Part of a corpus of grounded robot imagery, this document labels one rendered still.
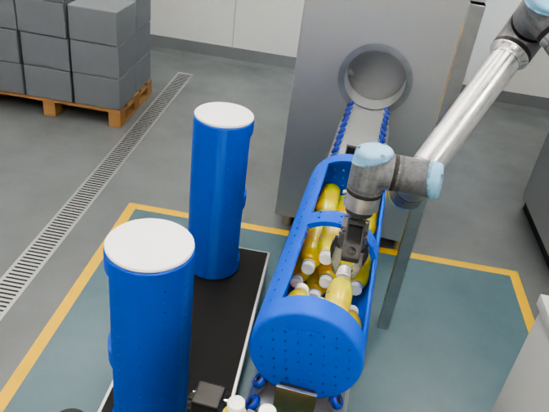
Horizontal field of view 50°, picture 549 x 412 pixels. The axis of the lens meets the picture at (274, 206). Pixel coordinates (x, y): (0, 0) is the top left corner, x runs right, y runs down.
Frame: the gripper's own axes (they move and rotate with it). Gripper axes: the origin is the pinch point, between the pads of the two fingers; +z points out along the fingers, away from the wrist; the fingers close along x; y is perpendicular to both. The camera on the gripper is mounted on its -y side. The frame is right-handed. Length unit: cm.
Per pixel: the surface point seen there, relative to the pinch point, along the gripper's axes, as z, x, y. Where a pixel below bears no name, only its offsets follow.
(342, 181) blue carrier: 7, 7, 62
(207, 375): 104, 46, 42
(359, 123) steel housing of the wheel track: 26, 9, 163
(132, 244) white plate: 16, 65, 8
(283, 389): 13.8, 7.6, -31.7
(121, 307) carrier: 32, 64, -2
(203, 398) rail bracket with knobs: 18.7, 25.6, -36.7
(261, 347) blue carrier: 10.0, 15.7, -24.1
